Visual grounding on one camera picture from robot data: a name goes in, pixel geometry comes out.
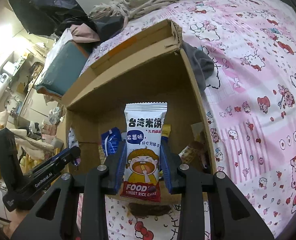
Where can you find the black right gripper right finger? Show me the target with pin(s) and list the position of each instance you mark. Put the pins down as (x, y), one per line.
(231, 214)

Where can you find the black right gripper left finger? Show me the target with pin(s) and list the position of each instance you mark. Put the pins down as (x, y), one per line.
(75, 205)

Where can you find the dark chocolate pastry packet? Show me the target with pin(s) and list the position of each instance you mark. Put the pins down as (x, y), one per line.
(141, 210)

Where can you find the blue snack bag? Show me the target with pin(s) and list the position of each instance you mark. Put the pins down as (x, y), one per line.
(110, 141)
(166, 130)

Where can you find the white rice cake packet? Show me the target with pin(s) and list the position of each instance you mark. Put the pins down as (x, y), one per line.
(144, 123)

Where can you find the wafer biscuit packet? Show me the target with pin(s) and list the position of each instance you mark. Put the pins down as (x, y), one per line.
(194, 149)

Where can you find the blue snack bag in box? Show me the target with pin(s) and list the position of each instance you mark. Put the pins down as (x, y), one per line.
(110, 141)

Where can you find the pink Hello Kitty bedsheet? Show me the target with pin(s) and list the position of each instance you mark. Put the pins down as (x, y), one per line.
(250, 105)

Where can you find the teal cushion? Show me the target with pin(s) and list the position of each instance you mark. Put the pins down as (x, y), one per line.
(64, 69)

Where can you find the dark grey cloth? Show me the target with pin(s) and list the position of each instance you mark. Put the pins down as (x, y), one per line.
(202, 65)

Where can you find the cardboard box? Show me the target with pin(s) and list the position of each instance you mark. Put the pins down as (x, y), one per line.
(150, 66)

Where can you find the black plastic bag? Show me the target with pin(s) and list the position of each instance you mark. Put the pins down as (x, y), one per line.
(48, 17)

